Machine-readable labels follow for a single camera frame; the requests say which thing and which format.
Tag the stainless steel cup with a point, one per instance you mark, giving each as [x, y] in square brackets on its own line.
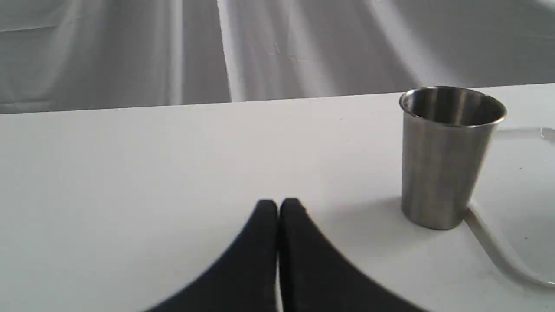
[446, 134]

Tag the grey fabric backdrop curtain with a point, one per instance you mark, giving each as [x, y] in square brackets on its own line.
[67, 55]

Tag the white rectangular plastic tray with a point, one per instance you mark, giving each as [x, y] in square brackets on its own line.
[512, 210]

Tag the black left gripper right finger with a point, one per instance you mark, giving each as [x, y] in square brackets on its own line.
[316, 277]

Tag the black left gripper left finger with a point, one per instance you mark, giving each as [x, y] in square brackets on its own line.
[243, 279]

